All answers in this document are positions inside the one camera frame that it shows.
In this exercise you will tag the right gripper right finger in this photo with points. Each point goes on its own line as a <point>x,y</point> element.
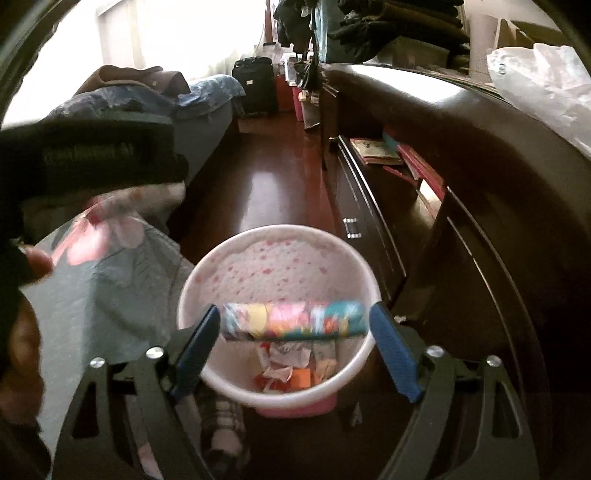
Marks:
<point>468,421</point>

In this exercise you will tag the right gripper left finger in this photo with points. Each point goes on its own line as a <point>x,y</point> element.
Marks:
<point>96,439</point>

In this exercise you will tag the white paper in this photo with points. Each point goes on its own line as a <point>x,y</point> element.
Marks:
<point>279,361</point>

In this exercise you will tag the orange sponge block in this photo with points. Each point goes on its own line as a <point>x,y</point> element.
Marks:
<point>301,379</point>

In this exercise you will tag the colourful snack wrapper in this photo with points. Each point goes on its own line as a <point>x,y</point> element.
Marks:
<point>293,321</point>

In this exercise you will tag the pink speckled trash bin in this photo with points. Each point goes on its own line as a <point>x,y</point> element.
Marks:
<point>280,263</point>

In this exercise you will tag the person left hand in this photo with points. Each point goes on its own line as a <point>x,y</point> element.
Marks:
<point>22,386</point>

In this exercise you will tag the plaid slipper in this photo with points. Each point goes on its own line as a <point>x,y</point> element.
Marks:
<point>223,436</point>

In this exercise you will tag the rumpled dark blanket pile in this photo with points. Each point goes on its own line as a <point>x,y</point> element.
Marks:
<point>153,91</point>

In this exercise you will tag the grey floral bed cover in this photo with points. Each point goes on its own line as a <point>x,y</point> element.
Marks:
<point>125,293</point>

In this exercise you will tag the pink stool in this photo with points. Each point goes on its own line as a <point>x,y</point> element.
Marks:
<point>319,408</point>

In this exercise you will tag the black suitcase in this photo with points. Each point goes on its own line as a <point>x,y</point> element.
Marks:
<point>256,76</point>

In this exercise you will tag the dark clothes pile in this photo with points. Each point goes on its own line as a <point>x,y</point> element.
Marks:
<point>357,31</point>

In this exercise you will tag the white plastic bag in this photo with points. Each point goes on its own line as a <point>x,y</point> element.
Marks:
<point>549,83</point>

